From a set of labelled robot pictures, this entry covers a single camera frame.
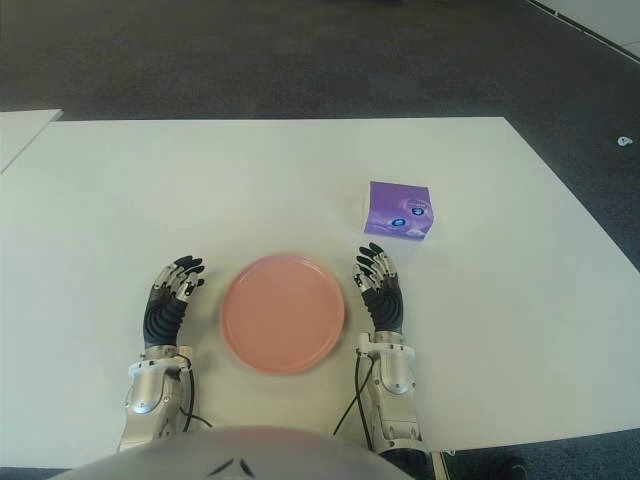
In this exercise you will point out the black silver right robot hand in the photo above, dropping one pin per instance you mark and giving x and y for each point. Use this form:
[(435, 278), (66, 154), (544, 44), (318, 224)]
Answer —
[(387, 307)]

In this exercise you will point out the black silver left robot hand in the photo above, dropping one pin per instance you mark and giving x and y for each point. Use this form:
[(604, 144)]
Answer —
[(162, 320)]

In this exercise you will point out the purple tissue paper pack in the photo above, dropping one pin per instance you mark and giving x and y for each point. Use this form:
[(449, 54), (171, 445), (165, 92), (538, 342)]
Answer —
[(390, 205)]

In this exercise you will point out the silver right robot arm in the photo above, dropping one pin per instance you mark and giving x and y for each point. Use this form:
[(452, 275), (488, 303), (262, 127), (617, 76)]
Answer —
[(397, 380)]

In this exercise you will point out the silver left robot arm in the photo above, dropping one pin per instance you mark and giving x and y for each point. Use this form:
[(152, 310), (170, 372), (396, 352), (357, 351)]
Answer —
[(147, 385)]

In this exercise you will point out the pink round plate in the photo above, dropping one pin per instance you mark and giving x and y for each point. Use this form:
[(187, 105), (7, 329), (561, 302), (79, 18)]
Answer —
[(282, 315)]

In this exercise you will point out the grey robot torso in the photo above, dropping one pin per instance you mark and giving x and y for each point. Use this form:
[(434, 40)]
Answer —
[(240, 455)]

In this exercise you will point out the white neighbouring table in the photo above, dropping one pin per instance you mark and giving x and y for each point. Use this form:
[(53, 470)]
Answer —
[(22, 132)]

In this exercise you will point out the small white floor object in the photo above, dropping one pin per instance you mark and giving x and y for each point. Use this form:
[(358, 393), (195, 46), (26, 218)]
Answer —
[(622, 141)]

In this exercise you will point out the white floor strip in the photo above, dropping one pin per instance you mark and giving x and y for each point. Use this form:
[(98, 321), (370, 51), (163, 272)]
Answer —
[(600, 17)]

